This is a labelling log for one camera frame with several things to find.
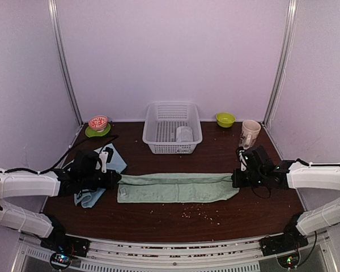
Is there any rolled grey towel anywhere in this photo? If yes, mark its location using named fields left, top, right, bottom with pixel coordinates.
left=176, top=126, right=193, bottom=142

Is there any cream printed mug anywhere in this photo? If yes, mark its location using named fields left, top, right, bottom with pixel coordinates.
left=239, top=120, right=261, bottom=150

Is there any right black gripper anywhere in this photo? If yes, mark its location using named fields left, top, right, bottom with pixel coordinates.
left=232, top=168, right=265, bottom=188

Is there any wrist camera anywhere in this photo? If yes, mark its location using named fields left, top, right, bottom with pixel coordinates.
left=236, top=146, right=252, bottom=172
left=97, top=147, right=114, bottom=173

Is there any left aluminium frame post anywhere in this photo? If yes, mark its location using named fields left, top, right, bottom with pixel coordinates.
left=48, top=0, right=83, bottom=126

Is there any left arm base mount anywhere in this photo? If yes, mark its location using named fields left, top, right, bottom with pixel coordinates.
left=40, top=236, right=90, bottom=271

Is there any aluminium frame post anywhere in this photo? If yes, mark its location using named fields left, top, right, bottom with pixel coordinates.
left=48, top=0, right=83, bottom=126
left=263, top=0, right=298, bottom=129

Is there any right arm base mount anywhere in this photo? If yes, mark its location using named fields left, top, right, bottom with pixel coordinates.
left=259, top=234, right=308, bottom=270

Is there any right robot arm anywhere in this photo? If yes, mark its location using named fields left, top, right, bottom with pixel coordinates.
left=232, top=145, right=340, bottom=250

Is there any front aluminium rail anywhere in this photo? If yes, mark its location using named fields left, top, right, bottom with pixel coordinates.
left=11, top=232, right=339, bottom=271

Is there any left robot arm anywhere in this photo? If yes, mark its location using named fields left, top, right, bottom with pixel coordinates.
left=0, top=147, right=126, bottom=252

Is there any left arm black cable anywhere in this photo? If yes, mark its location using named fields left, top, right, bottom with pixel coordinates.
left=0, top=134, right=119, bottom=174

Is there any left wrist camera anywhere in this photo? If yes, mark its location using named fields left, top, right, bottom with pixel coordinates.
left=97, top=147, right=114, bottom=173

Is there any red patterned bowl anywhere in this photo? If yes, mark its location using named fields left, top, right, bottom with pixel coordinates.
left=88, top=115, right=108, bottom=132

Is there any light blue towel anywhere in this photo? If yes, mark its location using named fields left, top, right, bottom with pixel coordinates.
left=74, top=143, right=128, bottom=209

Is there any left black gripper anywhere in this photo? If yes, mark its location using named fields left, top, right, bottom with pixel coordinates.
left=80, top=169, right=120, bottom=190

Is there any white plastic basket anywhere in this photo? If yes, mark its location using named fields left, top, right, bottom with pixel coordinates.
left=142, top=102, right=203, bottom=154

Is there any green panda towel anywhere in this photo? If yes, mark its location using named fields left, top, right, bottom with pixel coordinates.
left=117, top=173, right=240, bottom=204

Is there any right aluminium frame post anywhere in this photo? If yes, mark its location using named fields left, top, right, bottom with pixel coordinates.
left=263, top=0, right=298, bottom=129

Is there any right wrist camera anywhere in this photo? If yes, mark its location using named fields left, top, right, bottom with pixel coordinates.
left=236, top=146, right=252, bottom=172

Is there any lime green bowl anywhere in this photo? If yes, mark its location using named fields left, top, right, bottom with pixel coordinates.
left=216, top=112, right=236, bottom=128

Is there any green plate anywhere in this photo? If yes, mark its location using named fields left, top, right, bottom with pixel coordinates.
left=85, top=123, right=111, bottom=138

